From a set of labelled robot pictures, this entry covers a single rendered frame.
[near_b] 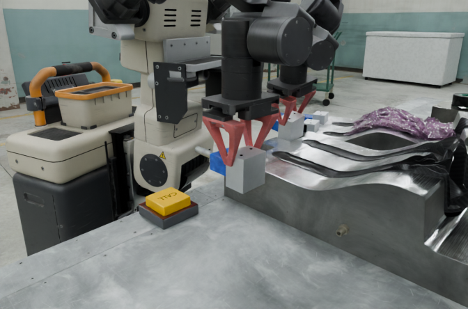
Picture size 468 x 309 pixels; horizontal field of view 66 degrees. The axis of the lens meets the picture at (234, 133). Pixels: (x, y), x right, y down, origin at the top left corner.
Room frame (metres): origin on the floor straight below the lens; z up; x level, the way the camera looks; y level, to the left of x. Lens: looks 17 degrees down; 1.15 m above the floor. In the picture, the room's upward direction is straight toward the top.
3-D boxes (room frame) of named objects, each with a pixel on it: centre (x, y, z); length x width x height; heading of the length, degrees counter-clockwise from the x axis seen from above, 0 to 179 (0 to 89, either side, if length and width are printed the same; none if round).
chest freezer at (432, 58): (7.09, -3.39, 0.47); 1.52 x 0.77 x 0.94; 43
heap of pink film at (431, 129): (0.91, -0.43, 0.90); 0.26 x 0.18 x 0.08; 63
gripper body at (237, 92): (0.51, -0.01, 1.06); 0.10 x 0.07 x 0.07; 136
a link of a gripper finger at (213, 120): (0.50, 0.00, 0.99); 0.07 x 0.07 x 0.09; 46
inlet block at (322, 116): (1.08, -0.22, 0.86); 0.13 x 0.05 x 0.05; 63
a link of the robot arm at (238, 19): (0.51, -0.02, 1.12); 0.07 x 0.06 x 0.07; 40
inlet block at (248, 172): (0.54, 0.02, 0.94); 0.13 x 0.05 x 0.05; 46
